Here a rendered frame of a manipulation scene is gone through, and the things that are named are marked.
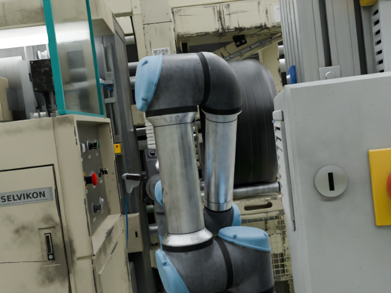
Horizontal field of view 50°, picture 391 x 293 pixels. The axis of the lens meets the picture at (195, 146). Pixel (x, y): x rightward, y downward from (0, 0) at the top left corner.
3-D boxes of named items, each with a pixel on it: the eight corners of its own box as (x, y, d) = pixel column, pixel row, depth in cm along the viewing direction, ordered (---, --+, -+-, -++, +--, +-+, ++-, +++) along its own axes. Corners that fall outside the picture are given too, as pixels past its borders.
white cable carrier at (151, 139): (152, 188, 182) (139, 79, 180) (153, 186, 187) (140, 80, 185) (163, 186, 182) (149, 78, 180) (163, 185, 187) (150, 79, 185)
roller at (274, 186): (199, 202, 174) (198, 192, 174) (199, 200, 179) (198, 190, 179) (281, 192, 175) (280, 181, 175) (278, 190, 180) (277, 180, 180)
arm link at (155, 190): (160, 215, 101) (155, 180, 100) (150, 208, 111) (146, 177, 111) (190, 209, 103) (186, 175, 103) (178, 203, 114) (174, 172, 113)
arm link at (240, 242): (284, 286, 94) (278, 227, 94) (230, 300, 90) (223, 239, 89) (260, 270, 106) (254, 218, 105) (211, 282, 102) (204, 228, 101)
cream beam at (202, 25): (176, 38, 204) (173, 7, 203) (177, 47, 229) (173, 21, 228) (298, 24, 206) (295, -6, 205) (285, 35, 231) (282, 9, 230)
